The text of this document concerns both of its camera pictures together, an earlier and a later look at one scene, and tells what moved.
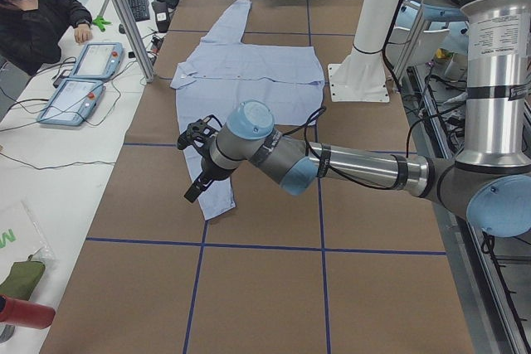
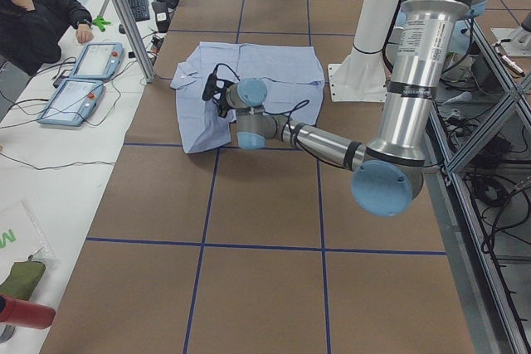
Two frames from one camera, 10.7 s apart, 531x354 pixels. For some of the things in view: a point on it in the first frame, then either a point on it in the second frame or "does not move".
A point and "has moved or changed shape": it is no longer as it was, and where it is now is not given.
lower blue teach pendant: x=72 y=103 does not move
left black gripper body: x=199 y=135 -> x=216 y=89
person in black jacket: x=32 y=21 does not move
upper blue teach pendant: x=98 y=60 does not move
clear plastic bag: x=21 y=240 does not move
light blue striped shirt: x=223 y=73 has moved or changed shape
